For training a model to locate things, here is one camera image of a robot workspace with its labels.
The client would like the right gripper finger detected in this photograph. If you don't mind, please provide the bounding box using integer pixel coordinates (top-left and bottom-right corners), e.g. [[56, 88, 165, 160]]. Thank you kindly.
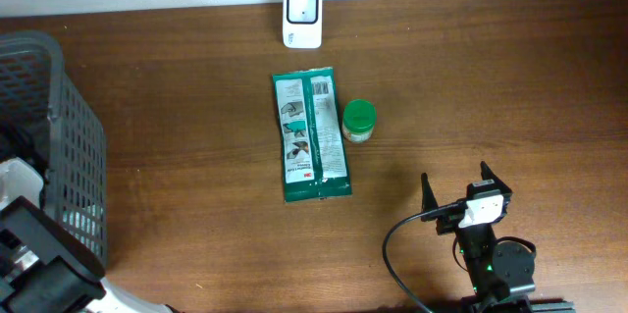
[[421, 173, 439, 222], [480, 161, 505, 190]]

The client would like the green lid glass jar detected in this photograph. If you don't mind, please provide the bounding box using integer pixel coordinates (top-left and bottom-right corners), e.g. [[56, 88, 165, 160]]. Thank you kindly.
[[341, 99, 377, 143]]

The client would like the green 3M glove package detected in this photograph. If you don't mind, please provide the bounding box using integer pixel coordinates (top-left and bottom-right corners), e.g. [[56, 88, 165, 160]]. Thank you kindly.
[[272, 67, 352, 203]]

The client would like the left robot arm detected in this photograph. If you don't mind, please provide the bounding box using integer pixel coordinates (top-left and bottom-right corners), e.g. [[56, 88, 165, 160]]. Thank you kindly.
[[1, 158, 175, 313]]

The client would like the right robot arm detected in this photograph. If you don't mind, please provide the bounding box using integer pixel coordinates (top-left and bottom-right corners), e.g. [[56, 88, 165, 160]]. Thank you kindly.
[[421, 162, 575, 313]]

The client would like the grey plastic basket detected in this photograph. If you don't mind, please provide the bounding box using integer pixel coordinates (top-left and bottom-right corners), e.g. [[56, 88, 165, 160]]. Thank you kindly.
[[1, 31, 108, 263]]

